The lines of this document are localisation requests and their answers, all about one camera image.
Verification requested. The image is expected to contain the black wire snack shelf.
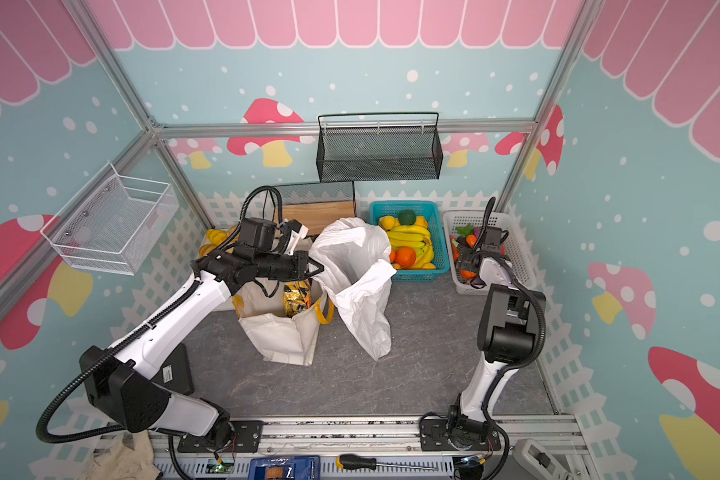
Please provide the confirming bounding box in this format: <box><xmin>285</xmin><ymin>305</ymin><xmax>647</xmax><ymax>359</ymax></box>
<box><xmin>276</xmin><ymin>182</ymin><xmax>356</xmax><ymax>236</ymax></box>

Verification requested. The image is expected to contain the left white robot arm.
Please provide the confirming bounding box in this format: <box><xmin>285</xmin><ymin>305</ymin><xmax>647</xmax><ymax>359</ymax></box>
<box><xmin>35</xmin><ymin>186</ymin><xmax>324</xmax><ymax>451</ymax></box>

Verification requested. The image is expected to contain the gold black snack bag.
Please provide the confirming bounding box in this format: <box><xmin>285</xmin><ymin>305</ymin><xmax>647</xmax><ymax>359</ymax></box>
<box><xmin>283</xmin><ymin>279</ymin><xmax>312</xmax><ymax>318</ymax></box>

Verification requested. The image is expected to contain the teal plastic fruit basket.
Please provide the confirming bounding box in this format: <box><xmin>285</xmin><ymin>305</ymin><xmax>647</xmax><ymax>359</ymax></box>
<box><xmin>370</xmin><ymin>200</ymin><xmax>449</xmax><ymax>282</ymax></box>

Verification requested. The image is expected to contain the white plastic grocery bag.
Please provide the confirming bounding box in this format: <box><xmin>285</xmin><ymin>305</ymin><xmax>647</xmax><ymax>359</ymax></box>
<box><xmin>309</xmin><ymin>217</ymin><xmax>397</xmax><ymax>361</ymax></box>

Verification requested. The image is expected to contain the black handled screwdriver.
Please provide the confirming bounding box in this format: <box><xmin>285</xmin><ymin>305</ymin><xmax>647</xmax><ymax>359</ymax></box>
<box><xmin>335</xmin><ymin>454</ymin><xmax>437</xmax><ymax>471</ymax></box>

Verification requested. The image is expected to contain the blue electronics box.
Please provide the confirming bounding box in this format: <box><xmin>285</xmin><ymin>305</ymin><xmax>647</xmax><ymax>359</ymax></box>
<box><xmin>248</xmin><ymin>456</ymin><xmax>321</xmax><ymax>480</ymax></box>

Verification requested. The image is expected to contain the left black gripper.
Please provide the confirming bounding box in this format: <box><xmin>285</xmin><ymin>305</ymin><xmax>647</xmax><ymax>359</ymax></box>
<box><xmin>254</xmin><ymin>250</ymin><xmax>325</xmax><ymax>281</ymax></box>

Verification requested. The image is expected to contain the beige cloth rag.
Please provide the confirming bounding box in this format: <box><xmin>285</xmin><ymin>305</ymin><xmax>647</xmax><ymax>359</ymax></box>
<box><xmin>80</xmin><ymin>432</ymin><xmax>162</xmax><ymax>480</ymax></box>

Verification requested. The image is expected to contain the white plastic vegetable basket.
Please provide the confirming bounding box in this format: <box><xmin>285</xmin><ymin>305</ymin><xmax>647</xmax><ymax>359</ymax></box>
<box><xmin>442</xmin><ymin>210</ymin><xmax>538</xmax><ymax>296</ymax></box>

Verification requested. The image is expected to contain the orange fruit right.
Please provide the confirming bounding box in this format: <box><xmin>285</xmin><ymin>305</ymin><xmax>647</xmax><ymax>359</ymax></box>
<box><xmin>391</xmin><ymin>246</ymin><xmax>418</xmax><ymax>270</ymax></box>

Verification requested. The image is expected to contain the black mesh wall basket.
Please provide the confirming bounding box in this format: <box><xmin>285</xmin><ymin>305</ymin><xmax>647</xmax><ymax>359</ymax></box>
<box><xmin>316</xmin><ymin>111</ymin><xmax>444</xmax><ymax>183</ymax></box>

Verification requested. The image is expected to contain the green avocado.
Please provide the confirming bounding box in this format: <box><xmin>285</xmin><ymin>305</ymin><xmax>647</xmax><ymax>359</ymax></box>
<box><xmin>397</xmin><ymin>209</ymin><xmax>417</xmax><ymax>226</ymax></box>

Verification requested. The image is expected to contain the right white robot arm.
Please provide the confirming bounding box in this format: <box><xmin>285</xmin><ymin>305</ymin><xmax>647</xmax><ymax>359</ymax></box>
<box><xmin>446</xmin><ymin>198</ymin><xmax>546</xmax><ymax>450</ymax></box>

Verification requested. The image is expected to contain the yellow banana bunch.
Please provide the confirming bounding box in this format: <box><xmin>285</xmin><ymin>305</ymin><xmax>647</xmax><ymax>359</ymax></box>
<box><xmin>387</xmin><ymin>225</ymin><xmax>436</xmax><ymax>270</ymax></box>

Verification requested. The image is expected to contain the white wire wall basket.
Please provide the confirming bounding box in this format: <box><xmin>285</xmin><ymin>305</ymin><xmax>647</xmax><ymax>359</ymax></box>
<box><xmin>41</xmin><ymin>163</ymin><xmax>179</xmax><ymax>276</ymax></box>

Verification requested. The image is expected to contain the striped bread roll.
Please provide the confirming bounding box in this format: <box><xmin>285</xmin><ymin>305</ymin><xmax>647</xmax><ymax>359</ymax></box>
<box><xmin>206</xmin><ymin>229</ymin><xmax>228</xmax><ymax>246</ymax></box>

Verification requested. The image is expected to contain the white canvas tote bag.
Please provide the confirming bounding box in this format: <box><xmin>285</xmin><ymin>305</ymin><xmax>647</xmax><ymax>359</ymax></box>
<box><xmin>232</xmin><ymin>280</ymin><xmax>334</xmax><ymax>366</ymax></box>

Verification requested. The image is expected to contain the yellow lemon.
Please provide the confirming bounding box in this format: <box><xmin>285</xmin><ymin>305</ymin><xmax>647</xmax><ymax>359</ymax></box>
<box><xmin>378</xmin><ymin>216</ymin><xmax>399</xmax><ymax>231</ymax></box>

